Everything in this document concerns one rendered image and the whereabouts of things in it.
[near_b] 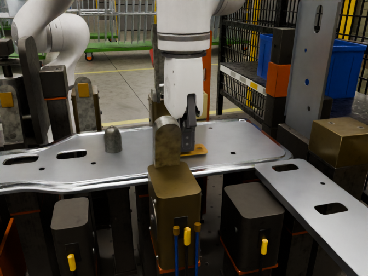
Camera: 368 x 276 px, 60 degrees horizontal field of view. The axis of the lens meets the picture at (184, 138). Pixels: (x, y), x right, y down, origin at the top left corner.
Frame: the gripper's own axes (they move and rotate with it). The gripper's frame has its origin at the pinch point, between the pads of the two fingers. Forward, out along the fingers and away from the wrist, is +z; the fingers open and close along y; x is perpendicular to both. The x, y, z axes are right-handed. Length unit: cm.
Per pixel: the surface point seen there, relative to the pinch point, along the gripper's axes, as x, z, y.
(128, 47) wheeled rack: 48, 79, -677
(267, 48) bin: 36, -9, -39
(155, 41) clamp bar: -1.4, -14.7, -19.7
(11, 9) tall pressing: -161, -3, -631
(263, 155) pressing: 13.9, 3.2, 4.5
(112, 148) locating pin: -12.8, 2.0, -3.4
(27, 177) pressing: -26.7, 3.1, 2.2
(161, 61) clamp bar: 0.0, -10.4, -20.0
